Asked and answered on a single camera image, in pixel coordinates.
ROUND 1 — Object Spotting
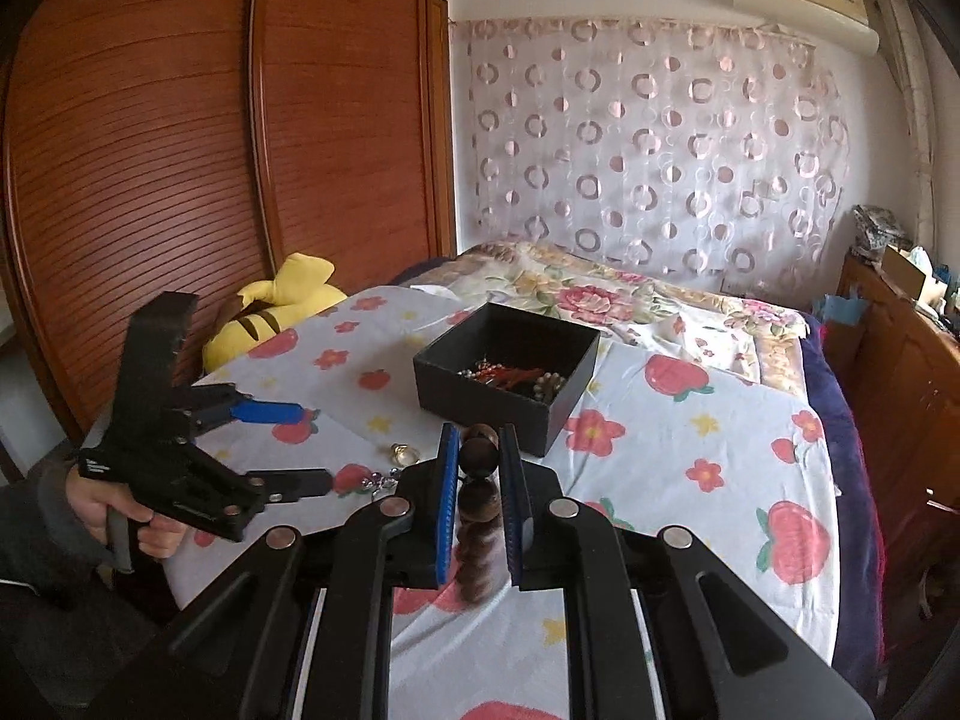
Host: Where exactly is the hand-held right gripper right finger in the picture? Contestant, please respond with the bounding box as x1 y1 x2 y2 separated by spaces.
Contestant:
499 422 880 720

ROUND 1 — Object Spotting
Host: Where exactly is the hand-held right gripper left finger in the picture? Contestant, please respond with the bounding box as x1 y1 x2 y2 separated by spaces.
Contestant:
97 421 462 720

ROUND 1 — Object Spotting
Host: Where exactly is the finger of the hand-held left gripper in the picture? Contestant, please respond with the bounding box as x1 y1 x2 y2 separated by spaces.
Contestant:
174 382 303 437
191 444 335 506

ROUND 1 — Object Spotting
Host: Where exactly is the brown wooden bead bracelet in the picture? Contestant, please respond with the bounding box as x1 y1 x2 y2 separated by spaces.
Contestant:
454 424 503 606

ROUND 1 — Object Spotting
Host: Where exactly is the black square box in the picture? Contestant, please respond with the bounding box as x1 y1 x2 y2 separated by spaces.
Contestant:
412 301 602 459

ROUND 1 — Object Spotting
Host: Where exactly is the pearl necklace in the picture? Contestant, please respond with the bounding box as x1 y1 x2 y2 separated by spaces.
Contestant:
527 370 569 404

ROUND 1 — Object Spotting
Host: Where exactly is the red string necklace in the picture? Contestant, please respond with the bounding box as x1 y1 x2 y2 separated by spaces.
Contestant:
480 362 545 392

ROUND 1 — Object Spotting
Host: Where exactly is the person's left forearm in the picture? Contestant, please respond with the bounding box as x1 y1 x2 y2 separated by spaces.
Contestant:
0 456 115 595

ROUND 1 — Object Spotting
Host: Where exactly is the person's left hand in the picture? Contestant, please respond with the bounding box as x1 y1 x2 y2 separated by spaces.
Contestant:
66 474 187 560

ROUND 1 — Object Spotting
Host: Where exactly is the yellow plush toy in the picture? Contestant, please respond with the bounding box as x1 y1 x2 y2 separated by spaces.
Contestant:
202 253 350 371

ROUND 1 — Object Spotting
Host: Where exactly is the strawberry print bed sheet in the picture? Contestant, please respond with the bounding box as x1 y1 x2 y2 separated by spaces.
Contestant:
161 285 841 720

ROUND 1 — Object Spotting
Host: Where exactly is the floral quilt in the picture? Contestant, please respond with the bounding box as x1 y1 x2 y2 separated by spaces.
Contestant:
396 240 815 395

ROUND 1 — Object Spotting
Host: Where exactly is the wooden slatted wardrobe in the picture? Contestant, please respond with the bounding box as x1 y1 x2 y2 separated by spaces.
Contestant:
0 0 460 466

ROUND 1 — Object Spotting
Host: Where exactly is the dark blue blanket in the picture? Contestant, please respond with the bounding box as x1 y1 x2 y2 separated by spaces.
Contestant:
793 311 902 700

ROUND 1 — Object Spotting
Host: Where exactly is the blue bag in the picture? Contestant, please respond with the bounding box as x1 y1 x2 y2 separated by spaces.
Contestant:
814 292 869 324

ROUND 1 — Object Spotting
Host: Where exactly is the long wooden cabinet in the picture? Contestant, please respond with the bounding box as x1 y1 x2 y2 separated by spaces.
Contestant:
831 251 960 595

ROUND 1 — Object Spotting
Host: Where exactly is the cardboard box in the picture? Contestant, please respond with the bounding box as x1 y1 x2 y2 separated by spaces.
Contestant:
880 243 948 306

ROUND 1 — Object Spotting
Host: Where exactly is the white air conditioner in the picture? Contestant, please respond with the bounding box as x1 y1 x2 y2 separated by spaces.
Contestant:
731 0 881 56

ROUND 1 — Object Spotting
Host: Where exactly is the circle pattern wall curtain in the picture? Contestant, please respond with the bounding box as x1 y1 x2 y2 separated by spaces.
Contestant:
450 15 845 295

